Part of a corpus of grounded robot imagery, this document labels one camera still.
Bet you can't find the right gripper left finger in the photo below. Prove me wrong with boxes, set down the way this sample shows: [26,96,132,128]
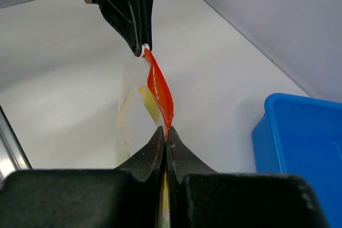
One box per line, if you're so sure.
[114,127,165,182]

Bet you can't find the clear zip top bag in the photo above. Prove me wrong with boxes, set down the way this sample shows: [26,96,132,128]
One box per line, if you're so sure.
[115,44,174,227]

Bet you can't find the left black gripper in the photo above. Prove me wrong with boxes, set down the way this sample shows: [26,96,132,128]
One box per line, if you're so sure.
[84,0,153,57]

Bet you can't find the blue plastic bin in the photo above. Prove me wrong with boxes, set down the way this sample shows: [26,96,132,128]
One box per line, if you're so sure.
[252,93,341,227]

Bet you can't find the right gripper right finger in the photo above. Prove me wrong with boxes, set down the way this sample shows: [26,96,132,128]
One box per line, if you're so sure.
[165,127,222,227]

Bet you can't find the aluminium mounting rail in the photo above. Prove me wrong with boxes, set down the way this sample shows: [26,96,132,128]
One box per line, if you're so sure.
[0,108,32,182]

